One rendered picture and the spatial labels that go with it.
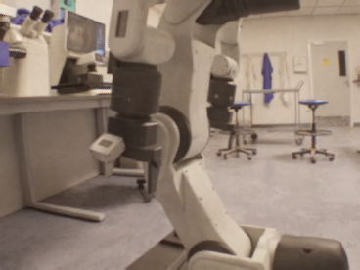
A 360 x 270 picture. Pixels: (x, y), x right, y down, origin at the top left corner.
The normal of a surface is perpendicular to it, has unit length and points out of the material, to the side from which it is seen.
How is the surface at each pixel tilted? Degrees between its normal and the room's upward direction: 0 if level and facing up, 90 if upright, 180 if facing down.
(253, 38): 90
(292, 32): 90
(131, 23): 90
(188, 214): 90
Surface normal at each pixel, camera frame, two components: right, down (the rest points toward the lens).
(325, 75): -0.32, 0.13
